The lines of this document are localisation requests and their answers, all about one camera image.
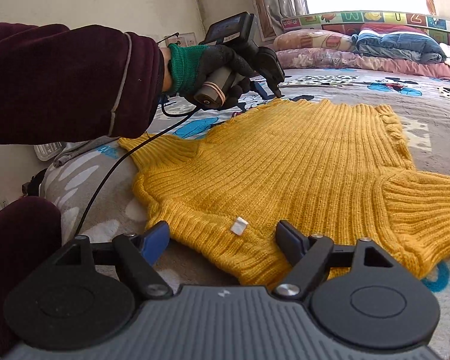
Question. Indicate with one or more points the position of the clear plastic tray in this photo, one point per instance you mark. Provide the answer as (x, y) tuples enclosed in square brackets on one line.
[(47, 152)]

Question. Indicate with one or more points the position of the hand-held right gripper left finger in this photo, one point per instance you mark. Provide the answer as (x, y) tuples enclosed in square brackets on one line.
[(153, 240)]

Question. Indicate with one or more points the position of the plain grey cloth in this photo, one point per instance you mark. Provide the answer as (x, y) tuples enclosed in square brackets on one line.
[(82, 152)]

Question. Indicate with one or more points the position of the yellow knit sweater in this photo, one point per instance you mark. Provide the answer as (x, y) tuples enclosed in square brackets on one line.
[(285, 165)]

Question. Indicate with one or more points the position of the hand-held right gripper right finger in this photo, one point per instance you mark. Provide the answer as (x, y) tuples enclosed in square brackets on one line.
[(290, 242)]

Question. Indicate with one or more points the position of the pink floral pillow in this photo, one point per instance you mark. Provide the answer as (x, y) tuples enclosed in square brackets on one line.
[(341, 62)]

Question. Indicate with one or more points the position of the person's left forearm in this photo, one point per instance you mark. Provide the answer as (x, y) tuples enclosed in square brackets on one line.
[(78, 82)]

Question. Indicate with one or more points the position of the cartoon mouse printed blanket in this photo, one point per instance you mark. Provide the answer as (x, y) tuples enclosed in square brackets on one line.
[(427, 131)]

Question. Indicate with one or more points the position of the folded blue striped blanket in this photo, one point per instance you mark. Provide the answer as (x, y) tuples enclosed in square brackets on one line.
[(397, 45)]

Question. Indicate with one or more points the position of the person's left hand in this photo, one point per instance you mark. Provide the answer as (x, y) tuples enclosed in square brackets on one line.
[(198, 63)]

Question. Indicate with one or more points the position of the white double wall socket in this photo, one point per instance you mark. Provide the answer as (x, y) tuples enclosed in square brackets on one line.
[(185, 39)]

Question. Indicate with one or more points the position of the yellow patterned pillow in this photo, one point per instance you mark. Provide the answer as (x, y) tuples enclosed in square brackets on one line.
[(311, 41)]

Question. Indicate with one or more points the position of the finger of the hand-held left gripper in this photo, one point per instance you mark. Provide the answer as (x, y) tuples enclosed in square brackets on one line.
[(260, 90), (272, 67)]

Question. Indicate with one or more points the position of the colourful alphabet foam mat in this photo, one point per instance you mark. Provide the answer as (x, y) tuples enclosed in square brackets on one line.
[(360, 17)]

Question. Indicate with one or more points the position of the grey patterned curtain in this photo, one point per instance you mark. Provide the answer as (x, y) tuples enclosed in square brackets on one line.
[(281, 0)]

